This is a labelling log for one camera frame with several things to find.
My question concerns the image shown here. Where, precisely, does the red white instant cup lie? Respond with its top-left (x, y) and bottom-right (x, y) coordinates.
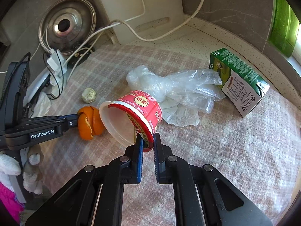
top-left (99, 90), bottom-right (163, 152)

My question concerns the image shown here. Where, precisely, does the orange peel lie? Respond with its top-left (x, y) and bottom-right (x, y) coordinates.
top-left (78, 106), bottom-right (105, 141)

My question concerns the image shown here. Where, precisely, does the clear plastic bag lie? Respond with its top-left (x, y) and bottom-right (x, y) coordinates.
top-left (126, 65), bottom-right (226, 127)

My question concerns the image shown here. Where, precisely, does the green white milk carton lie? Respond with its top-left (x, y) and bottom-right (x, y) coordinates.
top-left (209, 48), bottom-right (270, 117)

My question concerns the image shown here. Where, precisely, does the plush toy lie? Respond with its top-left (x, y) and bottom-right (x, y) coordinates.
top-left (1, 144), bottom-right (44, 195)

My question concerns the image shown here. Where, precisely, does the white power strip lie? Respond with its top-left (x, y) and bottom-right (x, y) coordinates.
top-left (46, 48), bottom-right (67, 100)

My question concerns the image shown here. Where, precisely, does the pink checked fringed cloth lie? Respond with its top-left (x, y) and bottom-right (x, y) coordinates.
top-left (41, 45), bottom-right (300, 225)

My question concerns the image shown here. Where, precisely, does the steel pot lid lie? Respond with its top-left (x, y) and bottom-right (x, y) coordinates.
top-left (38, 0), bottom-right (97, 56)

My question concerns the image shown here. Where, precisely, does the black cable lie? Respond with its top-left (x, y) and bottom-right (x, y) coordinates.
top-left (42, 49), bottom-right (65, 101)

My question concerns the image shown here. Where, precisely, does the white power cable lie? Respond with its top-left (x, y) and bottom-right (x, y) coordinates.
top-left (63, 0), bottom-right (206, 81)

